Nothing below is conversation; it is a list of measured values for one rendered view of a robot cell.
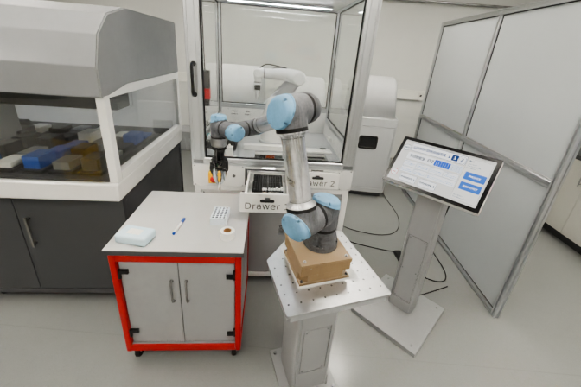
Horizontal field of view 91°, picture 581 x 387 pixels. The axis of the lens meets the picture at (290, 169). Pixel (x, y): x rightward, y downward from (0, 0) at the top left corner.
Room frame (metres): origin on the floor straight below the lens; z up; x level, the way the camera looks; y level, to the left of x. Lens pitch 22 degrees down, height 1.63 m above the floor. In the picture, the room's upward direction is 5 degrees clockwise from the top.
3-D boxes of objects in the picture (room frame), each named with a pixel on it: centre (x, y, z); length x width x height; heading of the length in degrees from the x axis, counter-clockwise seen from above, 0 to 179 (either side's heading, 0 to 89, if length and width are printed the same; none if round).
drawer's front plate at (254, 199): (1.34, 0.11, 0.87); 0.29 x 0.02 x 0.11; 95
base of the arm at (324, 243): (1.04, -0.16, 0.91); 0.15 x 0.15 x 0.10
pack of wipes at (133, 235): (1.10, 0.70, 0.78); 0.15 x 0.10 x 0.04; 83
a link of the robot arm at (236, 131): (1.26, 0.27, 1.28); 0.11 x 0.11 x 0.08; 48
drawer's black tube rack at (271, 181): (1.54, 0.13, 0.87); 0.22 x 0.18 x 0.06; 5
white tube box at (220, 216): (1.33, 0.36, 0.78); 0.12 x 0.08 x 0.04; 3
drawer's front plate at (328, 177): (1.69, -0.17, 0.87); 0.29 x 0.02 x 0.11; 95
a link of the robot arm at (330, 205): (1.03, -0.15, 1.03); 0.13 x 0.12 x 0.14; 138
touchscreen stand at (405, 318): (1.50, -0.83, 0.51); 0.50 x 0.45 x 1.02; 136
